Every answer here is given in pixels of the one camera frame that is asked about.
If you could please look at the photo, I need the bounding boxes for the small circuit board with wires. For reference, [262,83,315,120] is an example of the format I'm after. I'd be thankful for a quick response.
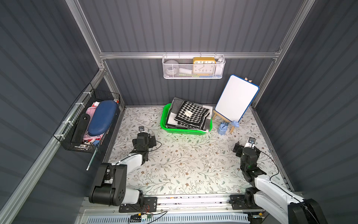
[128,213,153,223]

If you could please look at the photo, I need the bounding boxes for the pink items in basket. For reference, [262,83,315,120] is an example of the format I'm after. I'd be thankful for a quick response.
[82,101,103,145]

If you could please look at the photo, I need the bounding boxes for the aluminium front rail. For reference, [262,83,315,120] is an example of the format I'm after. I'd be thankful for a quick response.
[81,191,305,215]

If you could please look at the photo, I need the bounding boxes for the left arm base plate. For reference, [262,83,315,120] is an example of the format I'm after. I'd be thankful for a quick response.
[118,197,158,213]

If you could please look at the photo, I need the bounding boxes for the yellow alarm clock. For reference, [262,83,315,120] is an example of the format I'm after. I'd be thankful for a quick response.
[192,57,216,76]

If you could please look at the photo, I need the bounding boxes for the grey black checkered scarf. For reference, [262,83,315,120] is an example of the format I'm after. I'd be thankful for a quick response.
[166,98,213,131]

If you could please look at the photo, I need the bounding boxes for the black wire side basket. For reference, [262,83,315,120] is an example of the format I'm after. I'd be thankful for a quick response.
[54,88,121,154]

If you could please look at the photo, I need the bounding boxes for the green plastic basket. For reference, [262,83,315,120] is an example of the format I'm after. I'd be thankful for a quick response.
[160,103,213,135]

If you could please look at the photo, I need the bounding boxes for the white board blue frame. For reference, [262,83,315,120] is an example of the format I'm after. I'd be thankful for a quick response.
[214,74,260,123]

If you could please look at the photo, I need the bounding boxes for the white tape roll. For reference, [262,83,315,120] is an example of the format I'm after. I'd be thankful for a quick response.
[163,60,179,77]

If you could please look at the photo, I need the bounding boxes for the white wire wall basket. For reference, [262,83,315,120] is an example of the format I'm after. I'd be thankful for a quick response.
[162,54,226,79]

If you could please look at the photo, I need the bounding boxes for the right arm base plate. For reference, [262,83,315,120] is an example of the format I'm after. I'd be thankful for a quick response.
[229,195,262,210]

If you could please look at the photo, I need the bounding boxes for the black white houndstooth scarf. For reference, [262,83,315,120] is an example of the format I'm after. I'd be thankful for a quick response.
[174,101,210,130]

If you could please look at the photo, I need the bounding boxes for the black remote handle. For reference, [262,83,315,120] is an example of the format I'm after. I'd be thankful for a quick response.
[70,113,90,146]

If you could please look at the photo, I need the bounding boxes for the small blue figurine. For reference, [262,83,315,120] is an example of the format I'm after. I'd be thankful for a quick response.
[218,121,240,135]

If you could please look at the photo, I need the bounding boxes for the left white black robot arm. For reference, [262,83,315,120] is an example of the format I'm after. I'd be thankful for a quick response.
[89,126,157,209]

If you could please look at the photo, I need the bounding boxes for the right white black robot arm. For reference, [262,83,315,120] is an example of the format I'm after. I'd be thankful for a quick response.
[233,137,328,224]

